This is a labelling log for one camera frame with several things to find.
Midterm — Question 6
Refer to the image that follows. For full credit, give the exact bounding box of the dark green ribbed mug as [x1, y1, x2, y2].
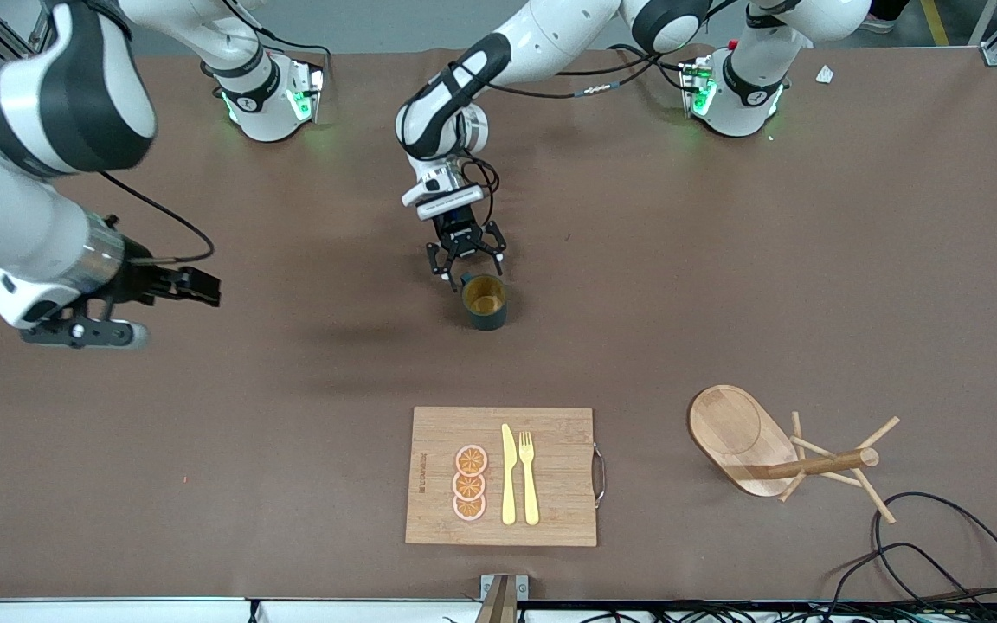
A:
[460, 273, 510, 332]

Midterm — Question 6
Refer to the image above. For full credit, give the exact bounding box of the yellow toy knife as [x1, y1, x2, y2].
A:
[501, 423, 518, 526]

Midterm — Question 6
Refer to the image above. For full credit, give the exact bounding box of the yellow toy fork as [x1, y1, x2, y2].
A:
[518, 431, 541, 526]

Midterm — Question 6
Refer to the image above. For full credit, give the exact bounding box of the wooden mug tree stand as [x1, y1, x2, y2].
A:
[687, 384, 902, 525]

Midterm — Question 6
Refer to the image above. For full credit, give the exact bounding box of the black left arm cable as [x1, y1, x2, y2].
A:
[464, 43, 709, 222]

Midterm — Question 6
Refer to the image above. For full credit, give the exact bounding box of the black left base cable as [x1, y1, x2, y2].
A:
[608, 43, 691, 93]

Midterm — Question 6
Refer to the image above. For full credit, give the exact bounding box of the black base cable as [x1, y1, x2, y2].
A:
[252, 29, 332, 67]
[608, 43, 691, 93]

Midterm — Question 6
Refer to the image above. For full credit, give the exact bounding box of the black right base cable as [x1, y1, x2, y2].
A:
[252, 29, 332, 67]

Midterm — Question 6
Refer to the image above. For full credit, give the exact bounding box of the white table edge rail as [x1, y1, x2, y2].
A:
[0, 597, 997, 623]

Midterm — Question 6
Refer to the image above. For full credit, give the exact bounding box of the metal table edge bracket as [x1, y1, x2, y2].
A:
[479, 574, 530, 623]

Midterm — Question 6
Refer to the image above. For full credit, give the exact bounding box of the black looped table cable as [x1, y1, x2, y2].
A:
[875, 491, 997, 608]
[827, 543, 993, 620]

